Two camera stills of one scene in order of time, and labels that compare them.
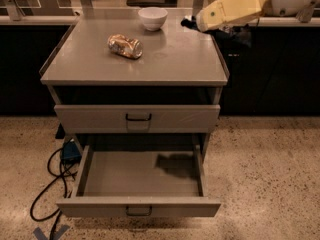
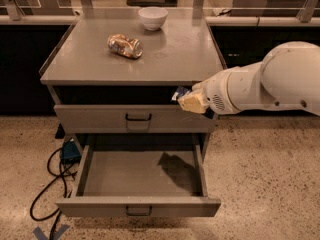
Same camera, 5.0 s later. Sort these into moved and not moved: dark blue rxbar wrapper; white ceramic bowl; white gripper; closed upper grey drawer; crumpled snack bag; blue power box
Moved: white gripper; dark blue rxbar wrapper
Not moved: closed upper grey drawer; blue power box; white ceramic bowl; crumpled snack bag
